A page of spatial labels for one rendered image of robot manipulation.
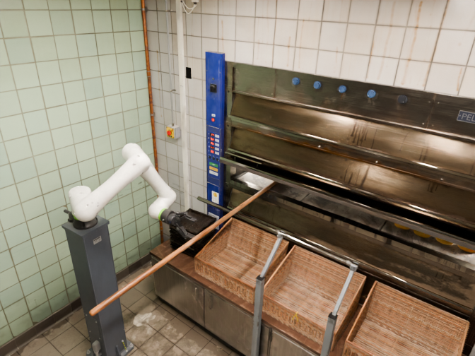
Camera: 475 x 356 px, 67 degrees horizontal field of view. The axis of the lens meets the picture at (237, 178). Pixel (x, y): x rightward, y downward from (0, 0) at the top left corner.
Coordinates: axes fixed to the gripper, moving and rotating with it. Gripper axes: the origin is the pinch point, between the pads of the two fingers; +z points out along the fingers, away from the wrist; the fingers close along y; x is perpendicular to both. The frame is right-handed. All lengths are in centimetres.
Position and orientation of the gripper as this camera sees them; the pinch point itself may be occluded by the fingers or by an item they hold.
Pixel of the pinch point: (194, 229)
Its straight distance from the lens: 230.8
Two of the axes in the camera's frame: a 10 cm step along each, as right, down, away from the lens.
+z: 8.1, 2.9, -5.2
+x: -5.9, 3.4, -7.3
